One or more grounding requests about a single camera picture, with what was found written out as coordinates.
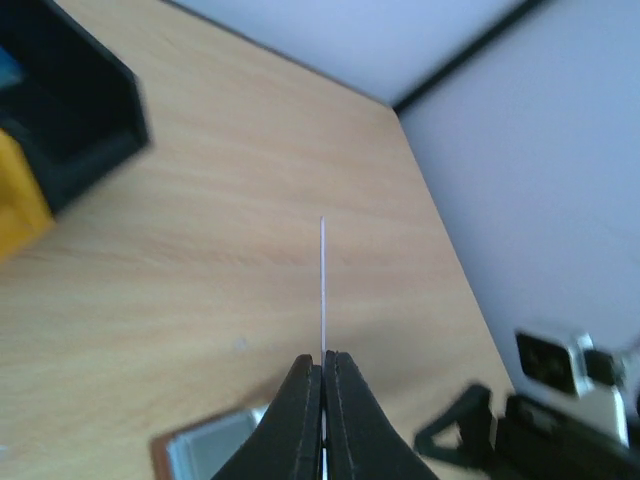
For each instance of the black plastic bin far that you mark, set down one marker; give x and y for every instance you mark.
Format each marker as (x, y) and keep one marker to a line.
(75, 108)

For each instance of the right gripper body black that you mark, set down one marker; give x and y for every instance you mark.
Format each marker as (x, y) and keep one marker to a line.
(529, 441)

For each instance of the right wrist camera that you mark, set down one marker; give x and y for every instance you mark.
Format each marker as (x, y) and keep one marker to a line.
(567, 361)

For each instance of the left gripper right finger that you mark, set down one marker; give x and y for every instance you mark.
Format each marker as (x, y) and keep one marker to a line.
(361, 442)

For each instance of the brown leather card holder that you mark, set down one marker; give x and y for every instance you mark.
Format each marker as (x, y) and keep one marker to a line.
(199, 450)

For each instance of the black frame post right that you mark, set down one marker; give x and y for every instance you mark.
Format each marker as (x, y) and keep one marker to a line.
(475, 47)

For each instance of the yellow plastic bin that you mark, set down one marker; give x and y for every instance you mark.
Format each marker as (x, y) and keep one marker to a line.
(25, 213)

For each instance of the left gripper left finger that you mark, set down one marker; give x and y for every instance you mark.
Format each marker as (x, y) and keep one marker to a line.
(287, 442)

